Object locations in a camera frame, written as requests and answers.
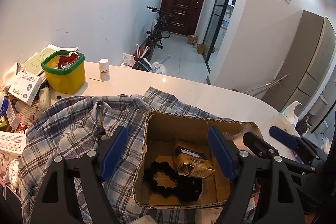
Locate gold cigarette pack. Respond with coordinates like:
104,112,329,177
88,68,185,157
174,139,215,179

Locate white tissue pack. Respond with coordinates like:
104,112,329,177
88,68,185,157
271,101,302,137

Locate small white box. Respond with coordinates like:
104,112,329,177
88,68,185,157
195,206,223,224

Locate blue plaid shirt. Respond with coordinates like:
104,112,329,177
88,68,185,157
18,86,253,224

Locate brown cardboard box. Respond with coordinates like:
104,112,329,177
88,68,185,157
133,111,261,209

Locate beige refrigerator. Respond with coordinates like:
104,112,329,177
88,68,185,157
262,10,335,115

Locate white mask box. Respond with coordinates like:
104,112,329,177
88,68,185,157
9,72,42,106

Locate yellow green-rimmed container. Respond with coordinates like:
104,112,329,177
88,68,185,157
41,50,85,94

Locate cardboard boxes on floor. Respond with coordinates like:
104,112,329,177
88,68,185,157
187,35,205,55

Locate white pill bottle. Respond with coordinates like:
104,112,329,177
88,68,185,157
99,59,110,81

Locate black bicycle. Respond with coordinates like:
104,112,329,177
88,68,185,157
144,6,176,61

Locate black framed glass door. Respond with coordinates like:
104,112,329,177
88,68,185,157
203,0,237,69

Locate black bead bracelet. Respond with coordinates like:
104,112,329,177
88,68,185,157
142,160,204,204

